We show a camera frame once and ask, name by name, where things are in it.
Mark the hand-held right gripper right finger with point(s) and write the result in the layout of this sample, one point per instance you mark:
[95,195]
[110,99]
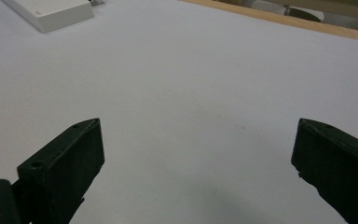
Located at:
[338,161]

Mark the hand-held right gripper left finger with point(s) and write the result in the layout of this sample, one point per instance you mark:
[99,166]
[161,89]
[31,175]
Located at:
[63,168]

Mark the white flat box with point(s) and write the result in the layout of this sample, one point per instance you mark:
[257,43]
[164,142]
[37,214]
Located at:
[51,11]

